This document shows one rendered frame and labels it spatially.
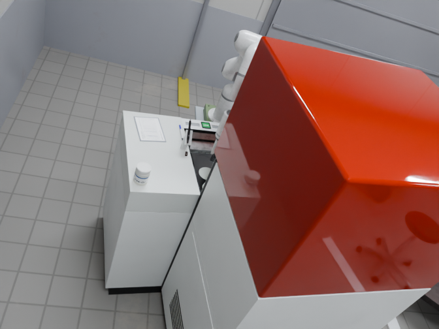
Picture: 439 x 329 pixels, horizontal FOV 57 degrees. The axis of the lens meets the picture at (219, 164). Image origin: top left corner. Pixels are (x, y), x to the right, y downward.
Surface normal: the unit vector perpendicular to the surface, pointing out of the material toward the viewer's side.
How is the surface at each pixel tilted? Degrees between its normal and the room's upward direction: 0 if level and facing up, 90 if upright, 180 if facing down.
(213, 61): 90
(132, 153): 0
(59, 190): 0
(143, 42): 90
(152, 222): 90
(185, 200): 90
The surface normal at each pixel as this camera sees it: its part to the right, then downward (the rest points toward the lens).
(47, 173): 0.31, -0.71
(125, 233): 0.22, 0.70
